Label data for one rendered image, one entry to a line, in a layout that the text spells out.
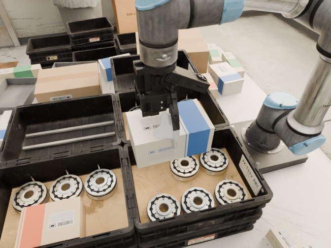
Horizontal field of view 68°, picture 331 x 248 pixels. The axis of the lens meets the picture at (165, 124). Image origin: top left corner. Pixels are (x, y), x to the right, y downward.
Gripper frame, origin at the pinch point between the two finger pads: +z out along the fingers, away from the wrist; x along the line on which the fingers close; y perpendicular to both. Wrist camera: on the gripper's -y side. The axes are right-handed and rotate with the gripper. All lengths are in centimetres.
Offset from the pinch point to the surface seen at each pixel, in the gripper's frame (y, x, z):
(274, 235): -28, 23, 36
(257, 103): -65, -42, 41
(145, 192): 8.2, 0.7, 27.7
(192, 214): -1.5, 16.5, 17.7
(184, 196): -3.1, 7.3, 24.9
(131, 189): 12.5, 4.2, 17.6
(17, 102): 62, -81, 40
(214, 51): -61, -92, 35
